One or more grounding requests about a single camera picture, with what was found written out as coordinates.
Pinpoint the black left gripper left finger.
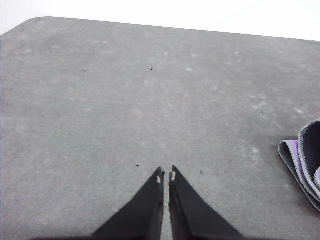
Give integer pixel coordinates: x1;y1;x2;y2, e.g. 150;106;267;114
32;166;166;240

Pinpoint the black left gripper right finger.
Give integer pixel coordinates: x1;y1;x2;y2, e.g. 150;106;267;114
168;164;251;240

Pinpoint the purple towel with grey hem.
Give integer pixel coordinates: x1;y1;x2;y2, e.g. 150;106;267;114
278;119;320;206

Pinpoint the grey table cloth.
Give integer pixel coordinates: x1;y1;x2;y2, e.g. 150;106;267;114
0;16;320;240

